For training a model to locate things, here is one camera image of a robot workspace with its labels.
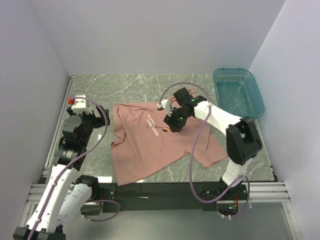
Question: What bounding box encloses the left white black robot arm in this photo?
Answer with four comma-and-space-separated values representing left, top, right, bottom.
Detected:
13, 105, 110, 240

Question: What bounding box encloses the teal transparent plastic bin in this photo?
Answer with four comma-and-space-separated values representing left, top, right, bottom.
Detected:
212, 68, 265, 120

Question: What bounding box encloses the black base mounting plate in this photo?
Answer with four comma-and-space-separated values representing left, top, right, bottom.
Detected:
99, 182, 248, 212

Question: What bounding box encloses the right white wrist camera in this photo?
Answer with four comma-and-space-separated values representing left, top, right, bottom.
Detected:
157, 99, 171, 112

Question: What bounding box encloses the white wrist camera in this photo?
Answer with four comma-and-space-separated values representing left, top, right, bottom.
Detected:
157, 99, 171, 112
68, 95, 91, 115

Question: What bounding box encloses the aluminium frame rail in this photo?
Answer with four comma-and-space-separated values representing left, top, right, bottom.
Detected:
26, 182, 291, 205

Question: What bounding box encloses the pink printed t shirt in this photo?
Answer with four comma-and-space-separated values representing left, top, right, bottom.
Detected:
110, 102, 227, 186

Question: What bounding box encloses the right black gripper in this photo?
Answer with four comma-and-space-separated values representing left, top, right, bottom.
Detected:
163, 105, 191, 133

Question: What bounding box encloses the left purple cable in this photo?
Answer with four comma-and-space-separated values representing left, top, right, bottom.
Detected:
24, 98, 121, 240

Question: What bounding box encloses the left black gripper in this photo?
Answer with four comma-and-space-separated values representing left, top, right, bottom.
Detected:
67, 104, 110, 146

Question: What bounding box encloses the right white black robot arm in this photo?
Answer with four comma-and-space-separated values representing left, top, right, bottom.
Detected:
157, 87, 263, 204

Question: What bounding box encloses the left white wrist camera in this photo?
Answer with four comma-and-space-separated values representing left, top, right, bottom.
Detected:
68, 95, 91, 115

